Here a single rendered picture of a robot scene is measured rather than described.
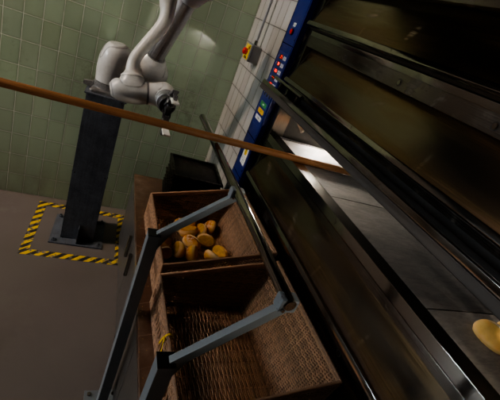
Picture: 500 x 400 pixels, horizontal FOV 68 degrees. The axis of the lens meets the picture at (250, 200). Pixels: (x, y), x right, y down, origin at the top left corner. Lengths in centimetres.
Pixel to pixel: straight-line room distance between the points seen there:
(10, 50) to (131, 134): 84
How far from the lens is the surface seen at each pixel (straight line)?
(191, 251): 176
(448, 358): 103
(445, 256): 84
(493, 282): 79
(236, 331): 88
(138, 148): 287
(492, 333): 116
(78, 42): 268
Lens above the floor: 167
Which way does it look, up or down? 25 degrees down
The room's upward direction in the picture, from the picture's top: 23 degrees clockwise
